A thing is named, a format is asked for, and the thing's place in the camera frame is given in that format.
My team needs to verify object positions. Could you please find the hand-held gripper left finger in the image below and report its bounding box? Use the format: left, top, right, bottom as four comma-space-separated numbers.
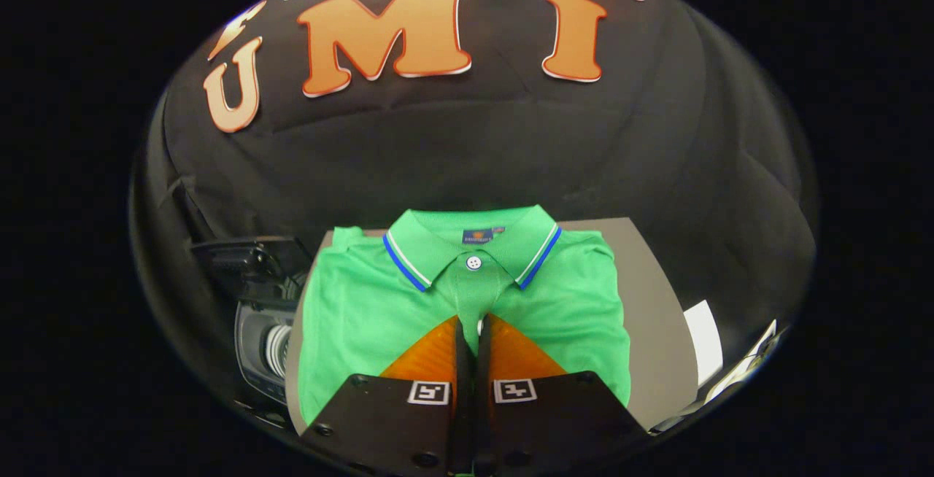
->
298, 314, 473, 477

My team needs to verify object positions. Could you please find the dark grey washing machine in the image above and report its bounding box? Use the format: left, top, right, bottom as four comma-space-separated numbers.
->
233, 295, 304, 427

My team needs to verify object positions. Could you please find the white sheet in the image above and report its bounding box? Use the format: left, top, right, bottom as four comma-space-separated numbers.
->
684, 300, 725, 389

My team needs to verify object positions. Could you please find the white board edge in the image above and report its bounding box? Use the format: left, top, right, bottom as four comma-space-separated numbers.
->
702, 319, 780, 403

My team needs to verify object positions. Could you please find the green polo shirt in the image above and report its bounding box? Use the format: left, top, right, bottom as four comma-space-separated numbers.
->
298, 205, 632, 427

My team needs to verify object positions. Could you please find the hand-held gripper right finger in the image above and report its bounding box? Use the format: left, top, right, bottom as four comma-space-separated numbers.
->
473, 312, 650, 477

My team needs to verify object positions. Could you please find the transparent washing machine lid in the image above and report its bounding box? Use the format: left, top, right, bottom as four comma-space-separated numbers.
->
191, 236, 316, 303

